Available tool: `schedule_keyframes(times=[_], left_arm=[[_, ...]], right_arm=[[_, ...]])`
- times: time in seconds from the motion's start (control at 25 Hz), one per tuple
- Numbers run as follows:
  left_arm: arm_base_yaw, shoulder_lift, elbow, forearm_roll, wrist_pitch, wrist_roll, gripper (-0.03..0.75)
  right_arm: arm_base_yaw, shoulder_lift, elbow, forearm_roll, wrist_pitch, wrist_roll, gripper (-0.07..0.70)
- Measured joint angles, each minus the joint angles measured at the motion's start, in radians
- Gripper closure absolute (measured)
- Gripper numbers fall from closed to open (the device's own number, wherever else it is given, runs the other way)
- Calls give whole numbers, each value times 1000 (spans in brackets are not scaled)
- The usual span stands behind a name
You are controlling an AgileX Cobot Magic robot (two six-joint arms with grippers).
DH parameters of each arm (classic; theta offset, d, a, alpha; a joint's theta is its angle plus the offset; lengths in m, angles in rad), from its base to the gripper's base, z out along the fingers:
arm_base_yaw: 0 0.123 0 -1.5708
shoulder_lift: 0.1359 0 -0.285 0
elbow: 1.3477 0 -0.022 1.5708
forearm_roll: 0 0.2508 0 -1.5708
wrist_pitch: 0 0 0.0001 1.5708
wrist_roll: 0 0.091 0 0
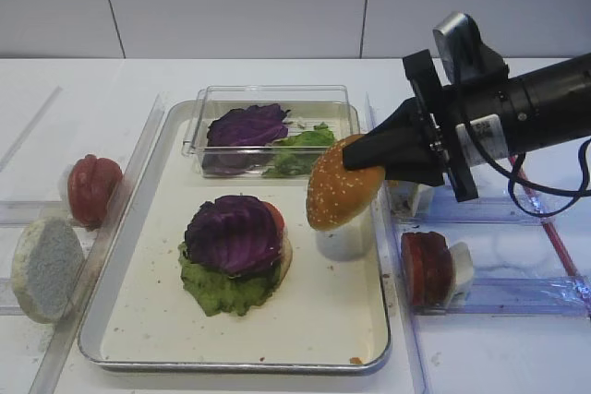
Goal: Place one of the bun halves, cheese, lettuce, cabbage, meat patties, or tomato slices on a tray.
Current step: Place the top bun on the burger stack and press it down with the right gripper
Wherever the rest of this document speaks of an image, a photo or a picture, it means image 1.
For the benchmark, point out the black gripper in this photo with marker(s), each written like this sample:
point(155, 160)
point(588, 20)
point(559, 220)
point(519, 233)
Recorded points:
point(394, 146)

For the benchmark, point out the clear rail of tray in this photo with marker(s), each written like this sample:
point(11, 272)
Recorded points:
point(405, 364)
point(66, 330)

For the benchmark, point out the sesame top bun front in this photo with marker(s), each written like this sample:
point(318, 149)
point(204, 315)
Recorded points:
point(335, 195)

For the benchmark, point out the clear rail right of tray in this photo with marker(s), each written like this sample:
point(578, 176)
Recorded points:
point(405, 364)

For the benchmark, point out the green lettuce on stack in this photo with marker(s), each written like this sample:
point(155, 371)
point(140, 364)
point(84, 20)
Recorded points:
point(218, 293)

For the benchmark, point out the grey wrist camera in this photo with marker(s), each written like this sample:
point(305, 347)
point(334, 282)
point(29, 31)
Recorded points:
point(464, 55)

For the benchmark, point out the clear holder lower right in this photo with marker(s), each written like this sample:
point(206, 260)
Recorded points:
point(563, 296)

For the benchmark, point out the red plastic rail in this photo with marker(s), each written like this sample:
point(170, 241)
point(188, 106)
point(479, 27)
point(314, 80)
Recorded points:
point(549, 223)

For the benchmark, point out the white foam block upper right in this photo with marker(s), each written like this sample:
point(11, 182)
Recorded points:
point(409, 199)

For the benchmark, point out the clear holder upper left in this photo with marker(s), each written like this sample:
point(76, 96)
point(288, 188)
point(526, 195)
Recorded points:
point(22, 213)

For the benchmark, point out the clear holder upper right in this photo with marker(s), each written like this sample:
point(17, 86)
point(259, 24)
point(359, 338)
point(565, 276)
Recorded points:
point(498, 210)

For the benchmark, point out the metal baking tray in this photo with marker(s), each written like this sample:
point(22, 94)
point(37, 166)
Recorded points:
point(328, 316)

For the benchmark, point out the clear plastic container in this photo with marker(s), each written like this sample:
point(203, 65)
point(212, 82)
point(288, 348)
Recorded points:
point(306, 105)

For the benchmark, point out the red tomato slices left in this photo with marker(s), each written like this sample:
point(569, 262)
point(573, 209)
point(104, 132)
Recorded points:
point(90, 186)

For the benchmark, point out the clear rail far left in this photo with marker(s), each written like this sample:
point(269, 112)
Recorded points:
point(29, 127)

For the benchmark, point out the tomato slice on stack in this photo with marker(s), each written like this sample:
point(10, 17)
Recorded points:
point(277, 218)

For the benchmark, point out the clear rail left of tray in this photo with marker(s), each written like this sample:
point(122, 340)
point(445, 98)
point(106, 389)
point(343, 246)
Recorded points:
point(66, 330)

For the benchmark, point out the bun half left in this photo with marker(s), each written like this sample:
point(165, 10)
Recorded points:
point(45, 268)

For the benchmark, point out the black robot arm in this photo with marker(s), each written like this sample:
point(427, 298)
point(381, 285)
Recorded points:
point(506, 117)

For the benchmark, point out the clear holder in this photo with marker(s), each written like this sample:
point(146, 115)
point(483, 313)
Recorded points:
point(22, 213)
point(563, 296)
point(498, 210)

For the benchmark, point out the purple cabbage leaf on stack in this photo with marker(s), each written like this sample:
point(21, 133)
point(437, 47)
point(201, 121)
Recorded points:
point(233, 234)

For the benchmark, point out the white cheese block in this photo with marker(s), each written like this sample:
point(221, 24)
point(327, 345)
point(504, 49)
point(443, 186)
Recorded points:
point(463, 273)

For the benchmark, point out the red meat slices right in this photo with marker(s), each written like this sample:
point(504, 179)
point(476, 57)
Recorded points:
point(428, 268)

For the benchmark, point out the bottom bun on tray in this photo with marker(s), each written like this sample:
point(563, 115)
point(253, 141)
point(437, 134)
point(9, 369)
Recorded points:
point(284, 261)

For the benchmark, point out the purple cabbage leaf in container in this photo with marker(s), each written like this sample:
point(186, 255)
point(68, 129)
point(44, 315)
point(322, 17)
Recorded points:
point(254, 126)

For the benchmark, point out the green lettuce in container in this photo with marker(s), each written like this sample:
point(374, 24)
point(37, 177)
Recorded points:
point(297, 154)

